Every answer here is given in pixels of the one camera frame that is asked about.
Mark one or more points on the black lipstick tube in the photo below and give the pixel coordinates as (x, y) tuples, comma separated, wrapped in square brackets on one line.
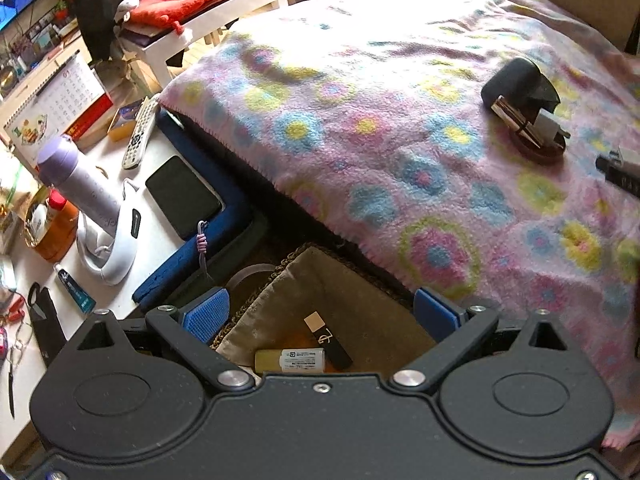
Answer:
[(332, 345)]

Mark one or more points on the white charger plug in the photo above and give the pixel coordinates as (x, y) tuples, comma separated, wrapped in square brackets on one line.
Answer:
[(547, 127)]

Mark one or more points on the orange round container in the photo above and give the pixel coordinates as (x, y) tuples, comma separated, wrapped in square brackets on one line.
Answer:
[(55, 240)]

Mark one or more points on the beige fabric-lined basket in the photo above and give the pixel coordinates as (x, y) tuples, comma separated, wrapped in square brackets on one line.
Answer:
[(310, 280)]

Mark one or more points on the gold lipstick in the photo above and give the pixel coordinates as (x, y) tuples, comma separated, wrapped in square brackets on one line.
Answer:
[(507, 110)]

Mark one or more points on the dark rounded matte case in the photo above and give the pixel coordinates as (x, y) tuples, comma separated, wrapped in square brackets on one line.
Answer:
[(512, 80)]

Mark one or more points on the white neck massager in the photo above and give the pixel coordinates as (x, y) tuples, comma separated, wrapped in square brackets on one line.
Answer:
[(117, 255)]

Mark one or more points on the grey remote control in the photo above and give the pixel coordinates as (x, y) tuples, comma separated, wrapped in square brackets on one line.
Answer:
[(137, 135)]

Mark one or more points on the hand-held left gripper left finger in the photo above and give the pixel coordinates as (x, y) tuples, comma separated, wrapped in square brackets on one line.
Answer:
[(205, 315)]

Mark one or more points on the cream cosmetic tube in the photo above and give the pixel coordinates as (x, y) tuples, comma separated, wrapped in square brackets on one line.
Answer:
[(295, 360)]

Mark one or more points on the small yellow box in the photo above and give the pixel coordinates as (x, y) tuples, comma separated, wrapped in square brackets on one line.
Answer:
[(122, 130)]

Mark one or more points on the white wooden bench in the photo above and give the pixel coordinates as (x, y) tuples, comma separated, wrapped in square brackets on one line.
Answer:
[(210, 20)]

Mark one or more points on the desk calendar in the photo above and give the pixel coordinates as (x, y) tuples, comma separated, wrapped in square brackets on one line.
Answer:
[(55, 100)]

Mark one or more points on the glossy black angular object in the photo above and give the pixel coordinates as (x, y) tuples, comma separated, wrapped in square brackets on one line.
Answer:
[(545, 92)]

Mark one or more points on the black phone case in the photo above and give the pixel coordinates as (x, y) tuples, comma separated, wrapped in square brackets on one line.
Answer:
[(50, 325)]

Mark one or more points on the black smartphone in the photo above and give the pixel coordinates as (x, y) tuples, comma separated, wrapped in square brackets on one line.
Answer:
[(182, 195)]

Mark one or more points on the black pen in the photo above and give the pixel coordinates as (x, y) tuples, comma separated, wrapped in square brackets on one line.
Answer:
[(11, 390)]

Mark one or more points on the pink printed fleece blanket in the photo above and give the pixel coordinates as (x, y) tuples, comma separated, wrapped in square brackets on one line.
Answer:
[(400, 135)]

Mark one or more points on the blue padded edge cushion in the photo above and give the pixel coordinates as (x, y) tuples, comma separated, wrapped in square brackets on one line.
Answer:
[(235, 210)]

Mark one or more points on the teal cream tube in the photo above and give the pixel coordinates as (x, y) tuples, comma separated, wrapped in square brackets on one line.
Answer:
[(75, 290)]

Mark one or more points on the brown round compact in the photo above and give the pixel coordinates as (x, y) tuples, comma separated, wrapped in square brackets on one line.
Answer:
[(545, 154)]

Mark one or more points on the orange bottle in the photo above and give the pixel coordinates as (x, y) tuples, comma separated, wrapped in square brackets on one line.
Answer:
[(299, 338)]

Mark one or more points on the red-capped small bottle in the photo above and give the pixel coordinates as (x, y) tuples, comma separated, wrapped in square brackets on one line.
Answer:
[(56, 204)]

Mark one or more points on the black hanging garment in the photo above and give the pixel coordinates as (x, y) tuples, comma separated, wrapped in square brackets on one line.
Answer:
[(95, 10)]

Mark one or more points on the purple thermos bottle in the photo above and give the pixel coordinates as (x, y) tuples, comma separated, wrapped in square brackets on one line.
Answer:
[(80, 180)]

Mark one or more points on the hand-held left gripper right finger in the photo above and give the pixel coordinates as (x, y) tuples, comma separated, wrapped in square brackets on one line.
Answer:
[(435, 312)]

